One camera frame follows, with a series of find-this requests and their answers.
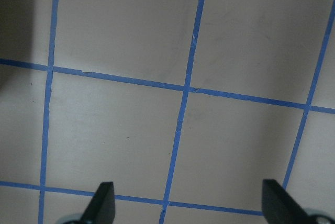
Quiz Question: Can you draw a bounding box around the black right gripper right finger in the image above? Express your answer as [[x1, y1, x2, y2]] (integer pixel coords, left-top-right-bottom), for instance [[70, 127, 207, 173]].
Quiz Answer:
[[261, 179, 314, 224]]

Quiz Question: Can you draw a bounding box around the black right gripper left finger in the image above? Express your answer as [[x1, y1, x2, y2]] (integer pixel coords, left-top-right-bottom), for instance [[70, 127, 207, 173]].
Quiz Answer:
[[79, 182, 116, 224]]

